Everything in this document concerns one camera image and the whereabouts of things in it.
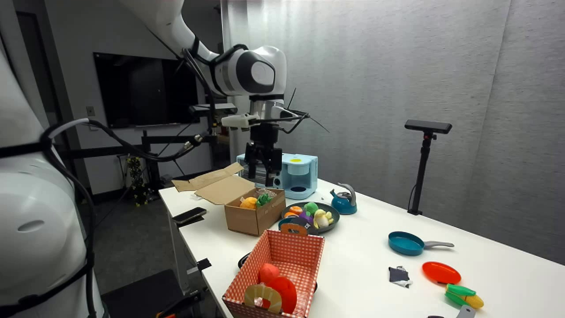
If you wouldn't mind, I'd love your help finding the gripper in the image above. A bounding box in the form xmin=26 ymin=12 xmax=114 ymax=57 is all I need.
xmin=244 ymin=123 xmax=283 ymax=187

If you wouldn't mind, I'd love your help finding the light blue toy coffee maker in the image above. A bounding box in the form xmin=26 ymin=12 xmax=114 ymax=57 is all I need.
xmin=237 ymin=153 xmax=319 ymax=200

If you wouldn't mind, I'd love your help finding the open cardboard box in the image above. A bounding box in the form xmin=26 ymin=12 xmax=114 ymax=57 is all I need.
xmin=172 ymin=162 xmax=287 ymax=237

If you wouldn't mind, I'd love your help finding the dark round plate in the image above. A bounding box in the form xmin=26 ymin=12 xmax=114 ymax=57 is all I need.
xmin=281 ymin=202 xmax=341 ymax=235

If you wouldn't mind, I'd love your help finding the black smartphone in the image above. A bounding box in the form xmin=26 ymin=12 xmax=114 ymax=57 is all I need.
xmin=172 ymin=207 xmax=207 ymax=225

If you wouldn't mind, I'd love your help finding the teal toy kettle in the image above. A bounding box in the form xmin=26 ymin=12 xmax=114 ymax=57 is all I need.
xmin=330 ymin=182 xmax=358 ymax=216

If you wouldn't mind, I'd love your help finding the red checkered paper basket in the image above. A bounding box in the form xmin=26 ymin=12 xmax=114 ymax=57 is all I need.
xmin=222 ymin=229 xmax=326 ymax=318

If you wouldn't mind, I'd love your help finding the red toy tomato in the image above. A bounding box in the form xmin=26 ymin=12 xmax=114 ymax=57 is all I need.
xmin=258 ymin=263 xmax=281 ymax=286

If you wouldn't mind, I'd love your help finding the yellow toy pineapple slice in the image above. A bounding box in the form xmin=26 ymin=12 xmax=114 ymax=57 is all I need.
xmin=243 ymin=284 xmax=283 ymax=314

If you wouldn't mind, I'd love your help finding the teal toy frying pan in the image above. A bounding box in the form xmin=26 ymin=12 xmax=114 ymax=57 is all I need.
xmin=388 ymin=231 xmax=455 ymax=257

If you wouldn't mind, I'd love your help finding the small dark wrapper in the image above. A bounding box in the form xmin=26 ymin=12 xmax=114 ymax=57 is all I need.
xmin=388 ymin=265 xmax=414 ymax=289

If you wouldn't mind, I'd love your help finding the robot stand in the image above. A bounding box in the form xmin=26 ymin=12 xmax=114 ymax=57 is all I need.
xmin=101 ymin=268 xmax=209 ymax=318

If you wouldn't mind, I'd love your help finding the orange toy plate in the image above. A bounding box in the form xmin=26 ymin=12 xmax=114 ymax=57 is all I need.
xmin=422 ymin=261 xmax=462 ymax=285

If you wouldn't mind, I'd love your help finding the green and yellow toy corn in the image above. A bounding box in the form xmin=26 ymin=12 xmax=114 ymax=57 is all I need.
xmin=444 ymin=284 xmax=485 ymax=309

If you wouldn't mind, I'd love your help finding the black metal frame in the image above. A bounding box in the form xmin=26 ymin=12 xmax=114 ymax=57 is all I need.
xmin=56 ymin=131 xmax=220 ymax=191

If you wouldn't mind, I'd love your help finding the wall television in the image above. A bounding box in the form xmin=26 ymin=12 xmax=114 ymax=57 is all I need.
xmin=93 ymin=52 xmax=200 ymax=129

